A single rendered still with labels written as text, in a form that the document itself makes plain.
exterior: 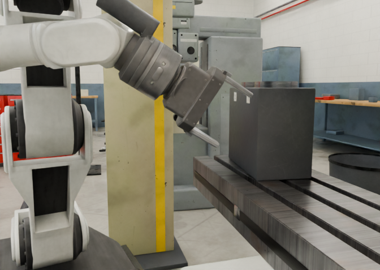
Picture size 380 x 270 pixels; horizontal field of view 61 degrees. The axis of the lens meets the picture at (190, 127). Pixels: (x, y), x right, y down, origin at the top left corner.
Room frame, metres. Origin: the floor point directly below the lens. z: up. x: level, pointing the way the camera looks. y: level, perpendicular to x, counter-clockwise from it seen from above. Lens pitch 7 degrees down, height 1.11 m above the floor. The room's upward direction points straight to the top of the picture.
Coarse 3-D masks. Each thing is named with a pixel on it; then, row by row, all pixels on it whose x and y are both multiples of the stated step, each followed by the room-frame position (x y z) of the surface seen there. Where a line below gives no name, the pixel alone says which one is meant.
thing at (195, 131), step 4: (196, 128) 0.58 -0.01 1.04; (188, 132) 0.56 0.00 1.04; (192, 132) 0.55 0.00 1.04; (196, 132) 0.56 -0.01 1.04; (200, 132) 0.56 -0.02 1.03; (200, 136) 0.56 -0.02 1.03; (204, 136) 0.56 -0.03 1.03; (208, 136) 0.57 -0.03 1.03; (204, 140) 0.56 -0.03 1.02; (208, 140) 0.56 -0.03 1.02; (212, 140) 0.57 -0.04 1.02; (216, 140) 0.59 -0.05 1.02; (212, 144) 0.57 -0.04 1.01; (216, 144) 0.57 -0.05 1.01
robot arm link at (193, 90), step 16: (160, 48) 0.52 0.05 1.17; (160, 64) 0.50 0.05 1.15; (176, 64) 0.52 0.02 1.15; (192, 64) 0.53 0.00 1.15; (144, 80) 0.51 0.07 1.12; (160, 80) 0.51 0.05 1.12; (176, 80) 0.52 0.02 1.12; (192, 80) 0.53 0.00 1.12; (208, 80) 0.54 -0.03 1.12; (176, 96) 0.53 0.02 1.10; (192, 96) 0.54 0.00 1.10; (208, 96) 0.54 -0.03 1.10; (176, 112) 0.54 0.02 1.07; (192, 112) 0.54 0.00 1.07; (192, 128) 0.54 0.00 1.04
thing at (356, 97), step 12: (72, 96) 7.93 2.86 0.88; (84, 96) 8.01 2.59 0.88; (96, 96) 8.08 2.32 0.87; (324, 96) 5.74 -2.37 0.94; (336, 96) 6.14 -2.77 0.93; (360, 96) 5.52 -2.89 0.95; (96, 108) 8.10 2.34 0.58; (324, 108) 6.61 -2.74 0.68; (96, 120) 8.10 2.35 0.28; (324, 120) 6.59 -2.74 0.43; (324, 132) 6.23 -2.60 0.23; (336, 132) 5.93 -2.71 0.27; (360, 144) 4.93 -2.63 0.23; (372, 144) 4.93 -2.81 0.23
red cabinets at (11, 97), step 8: (0, 96) 4.35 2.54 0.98; (8, 96) 4.35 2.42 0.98; (16, 96) 4.36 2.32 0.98; (0, 104) 4.34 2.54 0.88; (8, 104) 4.34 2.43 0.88; (0, 112) 4.34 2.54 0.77; (0, 120) 4.34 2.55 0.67; (0, 128) 4.34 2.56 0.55; (0, 136) 4.34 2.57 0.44; (0, 144) 4.33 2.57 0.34; (0, 152) 4.33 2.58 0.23; (16, 152) 4.34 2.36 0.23; (0, 160) 4.34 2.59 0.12; (16, 160) 4.35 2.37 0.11
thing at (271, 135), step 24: (240, 96) 0.75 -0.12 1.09; (264, 96) 0.64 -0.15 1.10; (288, 96) 0.64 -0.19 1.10; (312, 96) 0.65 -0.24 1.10; (240, 120) 0.75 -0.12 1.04; (264, 120) 0.64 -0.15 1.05; (288, 120) 0.64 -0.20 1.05; (312, 120) 0.65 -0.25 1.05; (240, 144) 0.74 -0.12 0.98; (264, 144) 0.64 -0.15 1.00; (288, 144) 0.64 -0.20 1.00; (312, 144) 0.65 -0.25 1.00; (264, 168) 0.64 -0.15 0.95; (288, 168) 0.64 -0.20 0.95
